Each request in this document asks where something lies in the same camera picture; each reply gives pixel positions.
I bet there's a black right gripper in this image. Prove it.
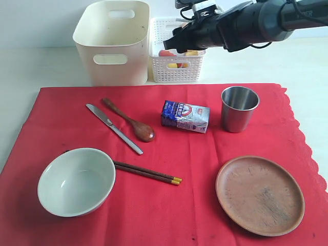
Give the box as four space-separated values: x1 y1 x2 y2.
163 14 226 54

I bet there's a yellow lemon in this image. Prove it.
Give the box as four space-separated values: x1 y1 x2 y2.
171 50 199 57

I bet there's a red sausage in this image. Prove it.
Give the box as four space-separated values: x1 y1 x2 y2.
158 50 189 69

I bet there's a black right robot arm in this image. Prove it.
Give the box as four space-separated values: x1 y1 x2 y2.
163 1 327 53

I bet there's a white perforated plastic basket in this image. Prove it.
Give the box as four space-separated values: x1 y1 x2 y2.
149 17 206 83

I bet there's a cream plastic storage bin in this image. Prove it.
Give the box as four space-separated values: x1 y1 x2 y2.
73 1 150 86

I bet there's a blue and white milk carton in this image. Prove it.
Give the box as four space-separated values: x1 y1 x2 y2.
161 100 210 134

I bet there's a stainless steel cup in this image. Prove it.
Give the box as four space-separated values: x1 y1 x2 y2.
221 86 260 133

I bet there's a brown wooden spoon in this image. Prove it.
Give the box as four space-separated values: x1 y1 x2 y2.
102 98 155 142

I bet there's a stainless steel table knife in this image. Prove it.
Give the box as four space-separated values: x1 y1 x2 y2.
86 104 144 155

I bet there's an upper dark wooden chopstick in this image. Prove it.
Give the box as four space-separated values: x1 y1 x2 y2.
114 161 182 182

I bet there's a dark wooden chopstick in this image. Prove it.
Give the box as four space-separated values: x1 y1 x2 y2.
115 165 180 186
114 161 182 182

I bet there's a lower dark wooden chopstick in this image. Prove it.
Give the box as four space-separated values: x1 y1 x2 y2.
115 165 180 186

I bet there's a red tablecloth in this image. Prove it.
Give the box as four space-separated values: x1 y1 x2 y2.
1 84 327 245

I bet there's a round brown wooden plate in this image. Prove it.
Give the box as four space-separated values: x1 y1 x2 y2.
215 156 305 237

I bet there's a pale green ceramic bowl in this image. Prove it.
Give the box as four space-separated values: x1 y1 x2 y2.
37 148 116 217

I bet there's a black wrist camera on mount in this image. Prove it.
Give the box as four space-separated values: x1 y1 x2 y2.
174 0 223 14

